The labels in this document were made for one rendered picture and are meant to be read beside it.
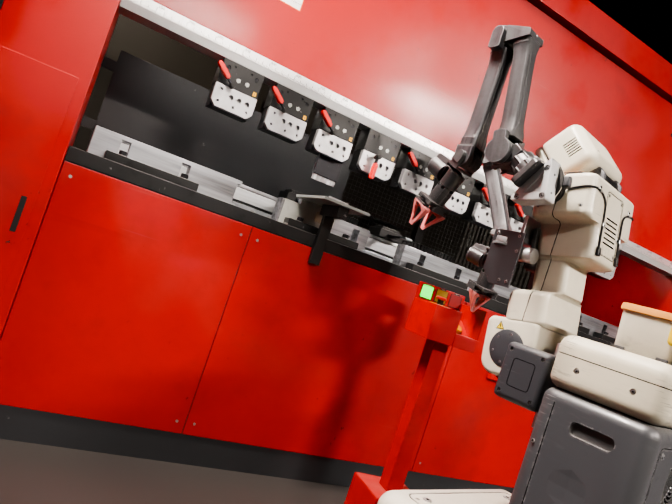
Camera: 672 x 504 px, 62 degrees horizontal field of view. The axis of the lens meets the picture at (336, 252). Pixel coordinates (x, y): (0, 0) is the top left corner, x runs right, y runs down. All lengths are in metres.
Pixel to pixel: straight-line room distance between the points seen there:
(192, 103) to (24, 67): 0.95
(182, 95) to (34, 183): 0.99
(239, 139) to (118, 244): 0.94
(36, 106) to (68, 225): 0.35
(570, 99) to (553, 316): 1.46
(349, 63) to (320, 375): 1.16
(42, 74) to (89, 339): 0.77
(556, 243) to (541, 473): 0.62
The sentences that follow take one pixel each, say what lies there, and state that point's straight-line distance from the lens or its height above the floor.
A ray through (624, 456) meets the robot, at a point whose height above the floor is 0.61.
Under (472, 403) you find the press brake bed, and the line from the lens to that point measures 2.54.
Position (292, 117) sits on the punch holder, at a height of 1.25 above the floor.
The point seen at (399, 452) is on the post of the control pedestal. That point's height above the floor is 0.26.
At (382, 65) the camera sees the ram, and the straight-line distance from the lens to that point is 2.27.
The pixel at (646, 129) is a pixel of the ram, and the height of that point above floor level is 1.95.
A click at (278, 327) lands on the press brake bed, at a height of 0.52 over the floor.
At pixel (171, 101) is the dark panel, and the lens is 2.52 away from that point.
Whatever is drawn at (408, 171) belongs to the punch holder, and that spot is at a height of 1.25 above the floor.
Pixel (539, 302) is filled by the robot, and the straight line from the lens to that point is 1.60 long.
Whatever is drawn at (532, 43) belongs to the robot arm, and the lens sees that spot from 1.79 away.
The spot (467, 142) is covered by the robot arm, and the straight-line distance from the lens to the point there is 1.72.
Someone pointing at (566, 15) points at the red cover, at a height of 2.18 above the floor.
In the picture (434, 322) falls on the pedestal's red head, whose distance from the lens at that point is 1.91.
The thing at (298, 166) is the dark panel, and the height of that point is 1.18.
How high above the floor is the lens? 0.78
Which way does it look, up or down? 2 degrees up
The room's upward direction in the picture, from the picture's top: 19 degrees clockwise
